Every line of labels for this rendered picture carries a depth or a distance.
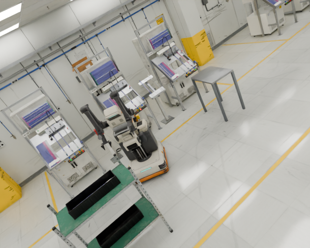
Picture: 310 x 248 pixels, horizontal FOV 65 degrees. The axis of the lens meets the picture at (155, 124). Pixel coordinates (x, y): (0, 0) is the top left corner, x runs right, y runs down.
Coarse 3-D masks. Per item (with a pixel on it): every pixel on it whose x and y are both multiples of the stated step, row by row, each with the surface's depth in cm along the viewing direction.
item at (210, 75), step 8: (200, 72) 456; (208, 72) 439; (216, 72) 423; (224, 72) 407; (232, 72) 405; (192, 80) 456; (200, 80) 426; (208, 80) 411; (216, 80) 397; (216, 88) 483; (200, 96) 473; (216, 96) 409; (240, 96) 426; (224, 112) 423
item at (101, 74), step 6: (102, 66) 472; (108, 66) 478; (114, 66) 484; (90, 72) 473; (96, 72) 469; (102, 72) 474; (108, 72) 480; (114, 72) 486; (96, 78) 471; (102, 78) 477; (108, 78) 483; (96, 84) 481
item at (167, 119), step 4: (152, 92) 500; (156, 96) 506; (156, 100) 509; (160, 104) 515; (160, 108) 518; (164, 112) 524; (164, 116) 528; (168, 116) 545; (164, 120) 538; (168, 120) 530
